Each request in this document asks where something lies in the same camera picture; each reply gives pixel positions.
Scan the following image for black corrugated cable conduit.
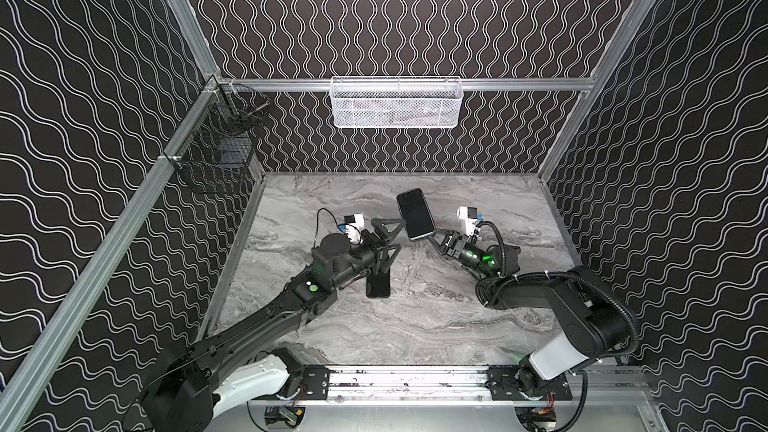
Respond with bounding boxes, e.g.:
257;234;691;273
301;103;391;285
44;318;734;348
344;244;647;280
479;266;643;361

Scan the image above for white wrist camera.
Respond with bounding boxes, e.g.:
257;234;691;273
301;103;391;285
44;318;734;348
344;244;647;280
457;206;483;236
338;213;365;245

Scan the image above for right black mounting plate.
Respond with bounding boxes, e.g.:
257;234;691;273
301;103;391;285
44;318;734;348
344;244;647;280
484;365;573;401

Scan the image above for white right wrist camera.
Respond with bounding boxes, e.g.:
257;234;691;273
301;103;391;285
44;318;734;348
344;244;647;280
457;206;483;236

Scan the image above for white wire mesh basket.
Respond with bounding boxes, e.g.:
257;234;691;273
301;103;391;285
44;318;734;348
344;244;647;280
329;76;464;129

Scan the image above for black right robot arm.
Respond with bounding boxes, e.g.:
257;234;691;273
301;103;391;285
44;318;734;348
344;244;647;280
428;229;639;394

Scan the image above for middle black smartphone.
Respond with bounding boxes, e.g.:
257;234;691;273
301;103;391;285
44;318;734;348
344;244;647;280
366;272;391;299

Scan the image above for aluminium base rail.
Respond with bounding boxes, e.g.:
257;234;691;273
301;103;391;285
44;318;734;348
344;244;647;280
167;363;655;406

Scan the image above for black mounting plate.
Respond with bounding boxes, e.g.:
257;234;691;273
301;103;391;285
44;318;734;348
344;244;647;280
264;365;331;402
484;365;573;401

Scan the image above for black phone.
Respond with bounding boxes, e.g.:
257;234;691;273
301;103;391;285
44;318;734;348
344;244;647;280
396;188;436;241

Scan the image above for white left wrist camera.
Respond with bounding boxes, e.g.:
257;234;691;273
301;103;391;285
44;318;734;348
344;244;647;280
338;213;365;245

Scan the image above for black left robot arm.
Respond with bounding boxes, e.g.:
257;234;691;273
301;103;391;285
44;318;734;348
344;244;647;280
137;218;405;431

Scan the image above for black wire basket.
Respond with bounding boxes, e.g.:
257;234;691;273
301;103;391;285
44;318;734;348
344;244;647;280
172;83;272;196

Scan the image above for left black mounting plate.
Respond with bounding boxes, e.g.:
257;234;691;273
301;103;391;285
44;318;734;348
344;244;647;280
264;365;331;402

